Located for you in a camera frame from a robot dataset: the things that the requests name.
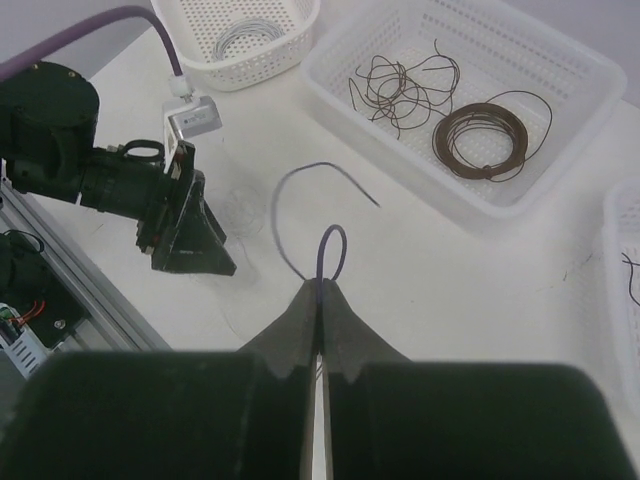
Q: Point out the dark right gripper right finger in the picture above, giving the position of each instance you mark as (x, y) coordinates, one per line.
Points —
(388, 417)

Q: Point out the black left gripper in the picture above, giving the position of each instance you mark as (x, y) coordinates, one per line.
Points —
(174, 223)

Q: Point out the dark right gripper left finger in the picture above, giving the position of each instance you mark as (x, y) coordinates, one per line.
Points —
(244, 414)

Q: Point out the white perforated left basket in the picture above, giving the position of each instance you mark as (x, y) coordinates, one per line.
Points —
(230, 45)

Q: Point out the white perforated basket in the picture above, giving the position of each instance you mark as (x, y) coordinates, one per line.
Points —
(620, 241)
(230, 45)

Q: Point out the white perforated right basket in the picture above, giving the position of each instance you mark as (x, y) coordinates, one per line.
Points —
(620, 241)

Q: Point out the white slotted middle basket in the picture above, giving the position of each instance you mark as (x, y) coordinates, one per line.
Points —
(562, 91)

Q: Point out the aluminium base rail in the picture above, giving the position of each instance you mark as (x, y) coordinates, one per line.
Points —
(111, 321)

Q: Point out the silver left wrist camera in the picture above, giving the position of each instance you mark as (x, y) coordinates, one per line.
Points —
(187, 115)

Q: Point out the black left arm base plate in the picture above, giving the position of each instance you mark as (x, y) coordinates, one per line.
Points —
(33, 297)

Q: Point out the white slotted cable duct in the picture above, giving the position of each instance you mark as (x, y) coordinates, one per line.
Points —
(25, 351)

